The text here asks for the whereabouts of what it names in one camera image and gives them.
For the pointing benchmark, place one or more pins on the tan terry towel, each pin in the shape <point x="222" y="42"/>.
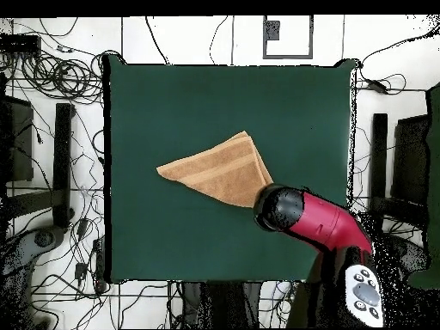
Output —
<point x="223" y="172"/>

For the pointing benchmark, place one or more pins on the grey square floor frame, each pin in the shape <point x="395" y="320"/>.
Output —
<point x="288" y="56"/>

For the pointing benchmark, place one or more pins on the dark green hanging cloth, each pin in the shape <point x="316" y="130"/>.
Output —
<point x="433" y="172"/>

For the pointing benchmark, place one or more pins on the black rectangular box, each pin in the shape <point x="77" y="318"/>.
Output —
<point x="19" y="44"/>

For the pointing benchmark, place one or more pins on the black panel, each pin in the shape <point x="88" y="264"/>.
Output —
<point x="20" y="144"/>
<point x="410" y="161"/>

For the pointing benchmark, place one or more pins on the small black power adapter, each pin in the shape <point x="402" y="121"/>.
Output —
<point x="82" y="227"/>
<point x="80" y="271"/>

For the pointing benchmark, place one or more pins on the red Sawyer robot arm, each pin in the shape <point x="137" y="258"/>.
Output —
<point x="319" y="220"/>

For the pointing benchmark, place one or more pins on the dark green table cloth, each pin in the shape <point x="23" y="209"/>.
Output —
<point x="172" y="103"/>

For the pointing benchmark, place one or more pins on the dark grey square box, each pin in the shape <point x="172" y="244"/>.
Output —
<point x="271" y="30"/>

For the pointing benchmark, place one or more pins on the black floor beam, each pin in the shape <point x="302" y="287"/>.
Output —
<point x="378" y="165"/>
<point x="62" y="165"/>

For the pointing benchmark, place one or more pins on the black power strip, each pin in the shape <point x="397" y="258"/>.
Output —
<point x="99" y="271"/>

